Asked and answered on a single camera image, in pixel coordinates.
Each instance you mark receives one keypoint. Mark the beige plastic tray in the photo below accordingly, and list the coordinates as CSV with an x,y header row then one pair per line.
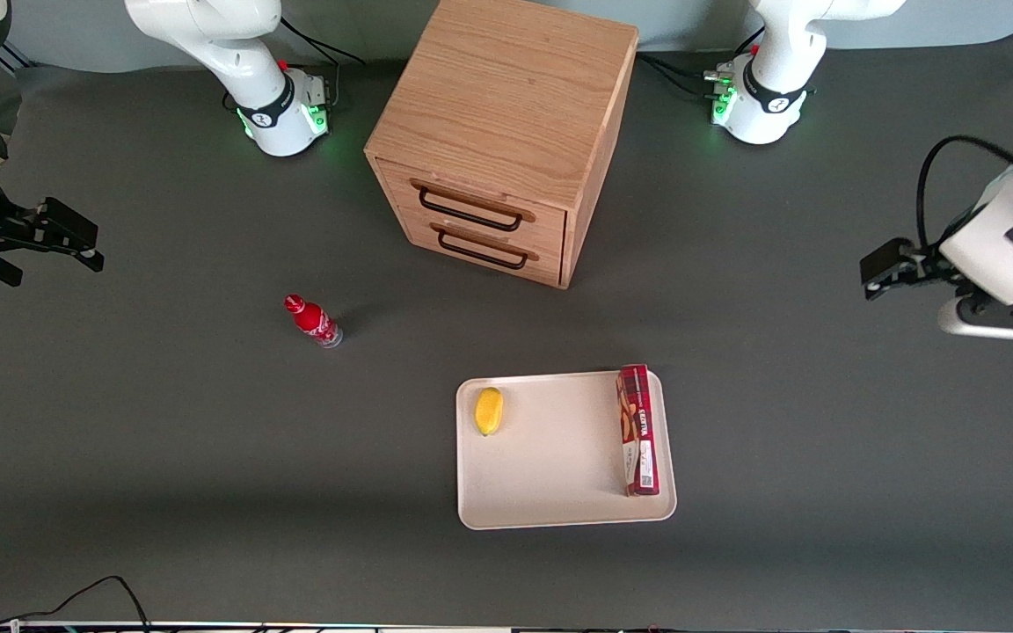
x,y
559,457

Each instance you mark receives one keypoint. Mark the aluminium frame rail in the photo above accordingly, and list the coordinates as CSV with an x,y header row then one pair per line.
x,y
10,58

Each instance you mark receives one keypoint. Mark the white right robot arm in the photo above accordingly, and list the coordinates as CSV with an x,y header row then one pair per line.
x,y
243,61

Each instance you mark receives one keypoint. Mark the yellow mango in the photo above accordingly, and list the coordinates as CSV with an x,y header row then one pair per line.
x,y
489,411

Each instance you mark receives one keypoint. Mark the wooden drawer front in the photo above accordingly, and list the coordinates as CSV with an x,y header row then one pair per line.
x,y
506,264
471,198

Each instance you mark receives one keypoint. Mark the red cookie box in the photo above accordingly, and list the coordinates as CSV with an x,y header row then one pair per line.
x,y
638,431

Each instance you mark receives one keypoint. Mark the red soda bottle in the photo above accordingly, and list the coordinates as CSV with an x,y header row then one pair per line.
x,y
313,321

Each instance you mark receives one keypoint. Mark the wooden drawer cabinet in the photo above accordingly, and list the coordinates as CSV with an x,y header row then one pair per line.
x,y
506,88

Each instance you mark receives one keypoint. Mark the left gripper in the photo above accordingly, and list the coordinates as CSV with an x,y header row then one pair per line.
x,y
921,265

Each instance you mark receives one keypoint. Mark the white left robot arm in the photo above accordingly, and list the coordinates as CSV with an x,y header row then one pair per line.
x,y
775,79

